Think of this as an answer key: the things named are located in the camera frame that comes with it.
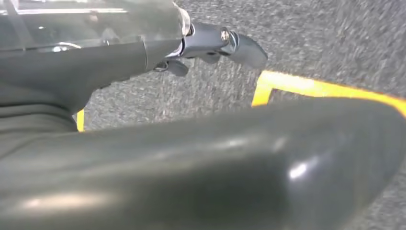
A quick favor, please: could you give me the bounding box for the yellow floor tape square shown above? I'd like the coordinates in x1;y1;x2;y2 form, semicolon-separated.
76;70;406;132

